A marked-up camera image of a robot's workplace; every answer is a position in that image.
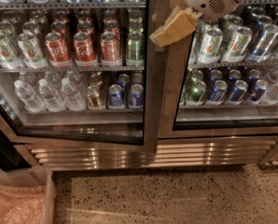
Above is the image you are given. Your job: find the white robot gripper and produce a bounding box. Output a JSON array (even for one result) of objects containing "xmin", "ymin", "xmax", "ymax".
[{"xmin": 149, "ymin": 0, "xmax": 243, "ymax": 47}]

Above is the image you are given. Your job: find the glass fridge door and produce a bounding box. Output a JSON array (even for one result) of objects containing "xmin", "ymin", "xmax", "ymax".
[
  {"xmin": 158, "ymin": 0, "xmax": 278, "ymax": 140},
  {"xmin": 0, "ymin": 0, "xmax": 164, "ymax": 151}
]

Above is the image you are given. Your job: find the right door left 7up can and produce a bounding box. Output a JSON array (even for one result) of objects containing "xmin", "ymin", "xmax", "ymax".
[{"xmin": 198, "ymin": 28, "xmax": 223, "ymax": 64}]

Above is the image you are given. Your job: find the door 7up can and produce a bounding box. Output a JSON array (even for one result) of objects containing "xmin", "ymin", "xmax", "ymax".
[
  {"xmin": 198, "ymin": 28, "xmax": 223, "ymax": 64},
  {"xmin": 221, "ymin": 26, "xmax": 253, "ymax": 63}
]

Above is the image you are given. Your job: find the right door green can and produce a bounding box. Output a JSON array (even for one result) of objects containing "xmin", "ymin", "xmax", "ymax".
[{"xmin": 186, "ymin": 80, "xmax": 206, "ymax": 105}]

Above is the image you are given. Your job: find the right door blue can left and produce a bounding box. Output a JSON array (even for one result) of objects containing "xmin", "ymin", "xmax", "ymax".
[{"xmin": 207, "ymin": 80, "xmax": 228, "ymax": 105}]

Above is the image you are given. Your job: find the right door silver blue can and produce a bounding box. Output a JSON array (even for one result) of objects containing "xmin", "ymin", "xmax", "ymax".
[{"xmin": 246, "ymin": 23, "xmax": 278, "ymax": 63}]

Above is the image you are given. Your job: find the right door blue can middle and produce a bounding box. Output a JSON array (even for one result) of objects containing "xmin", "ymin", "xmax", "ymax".
[{"xmin": 227, "ymin": 79, "xmax": 248, "ymax": 104}]

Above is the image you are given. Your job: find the steel fridge bottom grille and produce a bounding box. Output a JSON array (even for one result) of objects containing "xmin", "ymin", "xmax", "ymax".
[{"xmin": 15, "ymin": 135, "xmax": 278, "ymax": 171}]

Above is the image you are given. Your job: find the front green soda can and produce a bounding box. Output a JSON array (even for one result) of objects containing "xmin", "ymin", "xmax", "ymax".
[{"xmin": 126, "ymin": 32, "xmax": 144, "ymax": 66}]

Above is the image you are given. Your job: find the front right red cola can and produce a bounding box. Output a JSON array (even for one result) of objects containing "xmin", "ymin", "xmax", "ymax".
[{"xmin": 100, "ymin": 32, "xmax": 121, "ymax": 67}]

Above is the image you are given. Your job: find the red cola can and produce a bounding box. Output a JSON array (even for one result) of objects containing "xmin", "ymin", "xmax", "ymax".
[
  {"xmin": 100, "ymin": 32, "xmax": 121, "ymax": 67},
  {"xmin": 73, "ymin": 32, "xmax": 97, "ymax": 67},
  {"xmin": 46, "ymin": 32, "xmax": 72, "ymax": 67}
]

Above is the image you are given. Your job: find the right blue pepsi can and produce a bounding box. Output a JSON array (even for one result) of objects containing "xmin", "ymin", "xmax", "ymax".
[{"xmin": 129, "ymin": 84, "xmax": 144, "ymax": 109}]

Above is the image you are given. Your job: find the blue pepsi can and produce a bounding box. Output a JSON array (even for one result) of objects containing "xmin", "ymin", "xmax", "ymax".
[
  {"xmin": 108, "ymin": 84, "xmax": 125, "ymax": 109},
  {"xmin": 129, "ymin": 84, "xmax": 144, "ymax": 109}
]

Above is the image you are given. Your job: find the left blue pepsi can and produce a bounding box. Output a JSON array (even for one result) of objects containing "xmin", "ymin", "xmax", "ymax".
[{"xmin": 108, "ymin": 84, "xmax": 125, "ymax": 109}]

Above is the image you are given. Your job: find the front middle red cola can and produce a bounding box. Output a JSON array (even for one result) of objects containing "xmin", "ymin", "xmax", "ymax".
[{"xmin": 73, "ymin": 32, "xmax": 97, "ymax": 67}]

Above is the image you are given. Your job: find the gold drink can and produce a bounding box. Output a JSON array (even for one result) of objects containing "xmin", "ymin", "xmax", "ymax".
[{"xmin": 87, "ymin": 85, "xmax": 105, "ymax": 110}]

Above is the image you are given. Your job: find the front left red cola can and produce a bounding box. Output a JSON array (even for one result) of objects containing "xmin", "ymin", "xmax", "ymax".
[{"xmin": 46, "ymin": 32, "xmax": 72, "ymax": 67}]

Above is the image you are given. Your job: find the middle water bottle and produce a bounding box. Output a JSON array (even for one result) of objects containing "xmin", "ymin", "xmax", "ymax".
[{"xmin": 38, "ymin": 78, "xmax": 66, "ymax": 112}]

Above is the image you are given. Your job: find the left water bottle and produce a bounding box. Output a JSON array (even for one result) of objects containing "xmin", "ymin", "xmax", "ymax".
[{"xmin": 14, "ymin": 80, "xmax": 46, "ymax": 113}]

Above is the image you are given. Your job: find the front left 7up can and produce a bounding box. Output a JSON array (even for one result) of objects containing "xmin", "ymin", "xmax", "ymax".
[{"xmin": 0, "ymin": 33, "xmax": 21, "ymax": 70}]

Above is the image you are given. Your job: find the clear plastic bin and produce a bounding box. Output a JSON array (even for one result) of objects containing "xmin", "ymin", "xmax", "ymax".
[{"xmin": 0, "ymin": 166, "xmax": 56, "ymax": 224}]

